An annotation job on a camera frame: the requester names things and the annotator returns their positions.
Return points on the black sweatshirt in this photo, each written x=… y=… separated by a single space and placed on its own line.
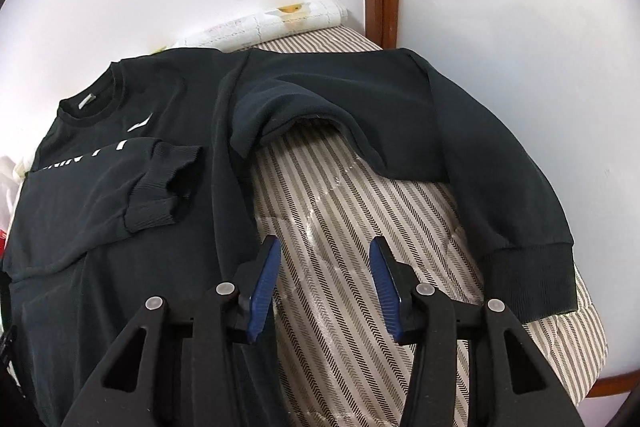
x=175 y=117

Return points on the white printed blanket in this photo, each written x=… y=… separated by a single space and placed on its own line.
x=280 y=22

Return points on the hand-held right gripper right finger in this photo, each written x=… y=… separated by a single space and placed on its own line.
x=387 y=287

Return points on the striped beige mattress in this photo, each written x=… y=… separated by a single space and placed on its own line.
x=320 y=207

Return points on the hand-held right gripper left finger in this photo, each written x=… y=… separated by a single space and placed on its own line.
x=261 y=287

